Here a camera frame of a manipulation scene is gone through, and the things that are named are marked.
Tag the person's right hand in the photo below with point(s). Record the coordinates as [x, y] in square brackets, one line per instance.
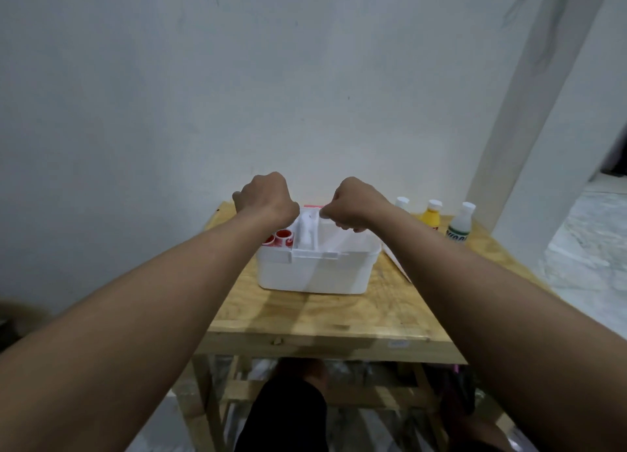
[355, 204]

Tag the person's left hand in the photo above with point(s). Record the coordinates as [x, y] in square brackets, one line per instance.
[267, 199]

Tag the white bottle red label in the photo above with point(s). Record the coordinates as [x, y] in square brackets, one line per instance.
[402, 202]

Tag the yellow bottle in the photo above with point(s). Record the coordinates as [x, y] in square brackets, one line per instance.
[431, 217]

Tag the white first aid box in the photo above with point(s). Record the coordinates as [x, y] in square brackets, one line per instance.
[318, 275]

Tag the white bottle green label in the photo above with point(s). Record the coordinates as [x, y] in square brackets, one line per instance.
[459, 229]

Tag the person's left forearm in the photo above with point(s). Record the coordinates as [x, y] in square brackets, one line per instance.
[137, 339]

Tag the person's right forearm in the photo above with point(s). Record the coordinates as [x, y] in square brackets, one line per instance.
[514, 334]

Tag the person's left leg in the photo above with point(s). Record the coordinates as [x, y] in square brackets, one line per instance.
[308, 373]

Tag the person's black shorts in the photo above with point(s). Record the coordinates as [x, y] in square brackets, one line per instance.
[284, 417]

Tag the wooden table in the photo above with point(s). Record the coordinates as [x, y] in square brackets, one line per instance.
[318, 314]

